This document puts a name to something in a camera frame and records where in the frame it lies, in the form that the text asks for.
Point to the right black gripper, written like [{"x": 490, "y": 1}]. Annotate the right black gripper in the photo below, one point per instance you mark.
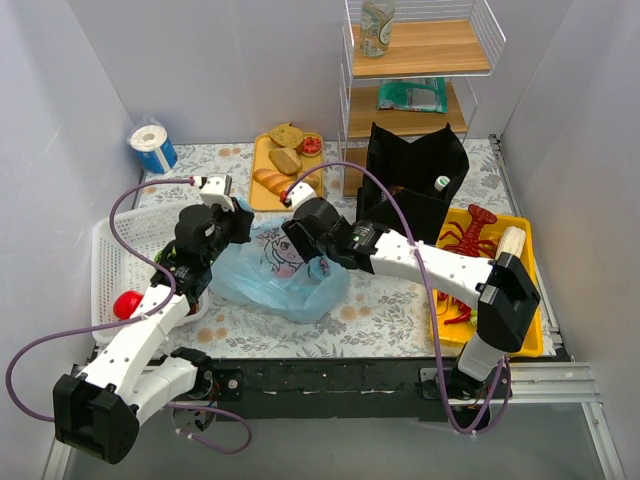
[{"x": 296, "y": 242}]

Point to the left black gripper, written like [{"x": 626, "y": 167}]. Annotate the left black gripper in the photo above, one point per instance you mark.
[{"x": 241, "y": 225}]

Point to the light blue plastic bag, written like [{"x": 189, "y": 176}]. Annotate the light blue plastic bag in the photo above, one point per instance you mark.
[{"x": 268, "y": 273}]

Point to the black fabric grocery bag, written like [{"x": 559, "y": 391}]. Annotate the black fabric grocery bag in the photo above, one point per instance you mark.
[{"x": 408, "y": 170}]

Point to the green label water bottle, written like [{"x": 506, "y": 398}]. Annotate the green label water bottle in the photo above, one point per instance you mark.
[{"x": 441, "y": 183}]

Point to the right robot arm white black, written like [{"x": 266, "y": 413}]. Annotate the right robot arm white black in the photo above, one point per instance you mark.
[{"x": 500, "y": 290}]

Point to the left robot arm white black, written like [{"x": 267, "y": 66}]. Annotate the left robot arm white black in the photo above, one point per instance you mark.
[{"x": 100, "y": 410}]

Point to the small bread bun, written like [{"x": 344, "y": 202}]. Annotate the small bread bun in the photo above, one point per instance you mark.
[{"x": 312, "y": 179}]

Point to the baguette bread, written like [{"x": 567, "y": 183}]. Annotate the baguette bread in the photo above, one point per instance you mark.
[{"x": 273, "y": 180}]

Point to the floral table mat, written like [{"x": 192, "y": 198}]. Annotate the floral table mat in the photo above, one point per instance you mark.
[{"x": 378, "y": 316}]

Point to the oval bread loaf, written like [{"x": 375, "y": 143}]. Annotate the oval bread loaf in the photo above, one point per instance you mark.
[{"x": 286, "y": 161}]

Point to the round brown bread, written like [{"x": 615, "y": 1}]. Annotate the round brown bread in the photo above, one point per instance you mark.
[{"x": 287, "y": 136}]

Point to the toilet paper roll blue pack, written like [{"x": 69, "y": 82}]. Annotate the toilet paper roll blue pack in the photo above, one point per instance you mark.
[{"x": 150, "y": 141}]

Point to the white plastic basket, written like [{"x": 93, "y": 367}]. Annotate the white plastic basket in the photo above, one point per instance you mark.
[{"x": 113, "y": 269}]

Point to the red apple toy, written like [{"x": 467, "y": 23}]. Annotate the red apple toy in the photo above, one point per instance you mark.
[{"x": 126, "y": 304}]

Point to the red toy lobster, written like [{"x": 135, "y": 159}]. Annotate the red toy lobster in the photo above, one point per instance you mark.
[{"x": 468, "y": 242}]

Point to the green snack packet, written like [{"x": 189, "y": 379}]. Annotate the green snack packet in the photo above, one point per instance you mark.
[{"x": 427, "y": 95}]

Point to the white napa cabbage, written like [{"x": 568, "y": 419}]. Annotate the white napa cabbage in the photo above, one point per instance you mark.
[{"x": 512, "y": 242}]

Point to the clear glass bottle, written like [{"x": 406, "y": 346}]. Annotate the clear glass bottle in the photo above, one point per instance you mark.
[{"x": 376, "y": 23}]

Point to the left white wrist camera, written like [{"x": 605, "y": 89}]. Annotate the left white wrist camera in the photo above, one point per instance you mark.
[{"x": 215, "y": 190}]

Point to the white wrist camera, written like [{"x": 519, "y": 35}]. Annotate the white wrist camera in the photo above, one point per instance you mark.
[
  {"x": 297, "y": 195},
  {"x": 215, "y": 190}
]

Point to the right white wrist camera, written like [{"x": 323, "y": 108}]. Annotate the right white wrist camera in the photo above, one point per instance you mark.
[{"x": 297, "y": 195}]

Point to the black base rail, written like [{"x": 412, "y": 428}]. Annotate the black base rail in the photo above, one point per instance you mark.
[{"x": 323, "y": 388}]

